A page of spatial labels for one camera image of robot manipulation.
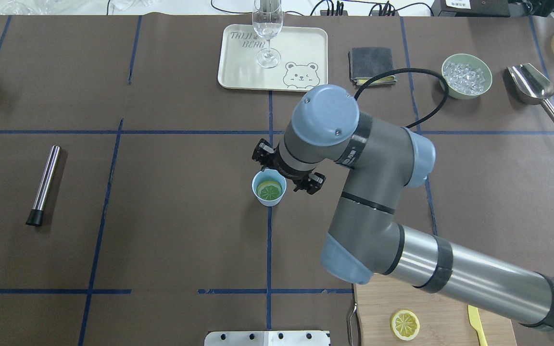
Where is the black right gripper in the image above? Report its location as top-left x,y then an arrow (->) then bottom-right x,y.
252,139 -> 326,195

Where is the yellow lemon slice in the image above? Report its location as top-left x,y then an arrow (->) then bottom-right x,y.
255,180 -> 283,201
390,309 -> 421,341

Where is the steel muddler with black tip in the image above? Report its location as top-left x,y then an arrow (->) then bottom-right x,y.
25,145 -> 61,226

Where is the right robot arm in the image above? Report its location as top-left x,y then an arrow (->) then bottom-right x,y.
252,85 -> 554,342

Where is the light blue paper cup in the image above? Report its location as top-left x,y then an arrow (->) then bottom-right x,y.
251,168 -> 287,207

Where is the cream bear serving tray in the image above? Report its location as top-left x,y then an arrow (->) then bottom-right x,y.
217,24 -> 329,92

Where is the grey folded cloth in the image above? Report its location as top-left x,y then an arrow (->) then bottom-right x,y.
348,47 -> 394,87

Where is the clear wine glass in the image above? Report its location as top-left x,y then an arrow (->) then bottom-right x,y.
252,0 -> 284,69

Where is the black power strip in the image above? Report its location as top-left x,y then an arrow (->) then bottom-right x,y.
303,0 -> 413,17

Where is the green bowl of ice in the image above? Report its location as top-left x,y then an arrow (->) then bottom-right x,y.
441,53 -> 493,100

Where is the bamboo cutting board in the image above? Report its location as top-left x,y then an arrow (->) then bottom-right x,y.
352,276 -> 518,346

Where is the yellow plastic knife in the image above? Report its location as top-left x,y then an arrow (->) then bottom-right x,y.
467,305 -> 488,346

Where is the steel ice scoop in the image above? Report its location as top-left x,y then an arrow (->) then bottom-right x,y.
506,63 -> 554,123

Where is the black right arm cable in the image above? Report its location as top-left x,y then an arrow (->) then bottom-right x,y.
354,68 -> 450,129

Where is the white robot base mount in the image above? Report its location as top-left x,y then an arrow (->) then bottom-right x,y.
204,330 -> 331,346

